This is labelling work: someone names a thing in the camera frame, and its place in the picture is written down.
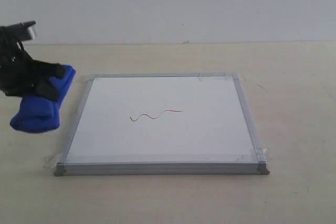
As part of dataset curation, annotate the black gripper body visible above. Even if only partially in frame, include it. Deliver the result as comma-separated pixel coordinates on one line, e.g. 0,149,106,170
1,42,39,97

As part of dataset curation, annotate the blue cloth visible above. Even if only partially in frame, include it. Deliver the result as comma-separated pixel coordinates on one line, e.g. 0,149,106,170
10,65,76,133

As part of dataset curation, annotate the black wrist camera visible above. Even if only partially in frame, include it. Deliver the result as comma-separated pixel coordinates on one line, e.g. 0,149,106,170
1,20,36,41

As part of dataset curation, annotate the white whiteboard with grey frame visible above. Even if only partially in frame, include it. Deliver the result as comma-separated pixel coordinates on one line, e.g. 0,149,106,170
54,72,269,176

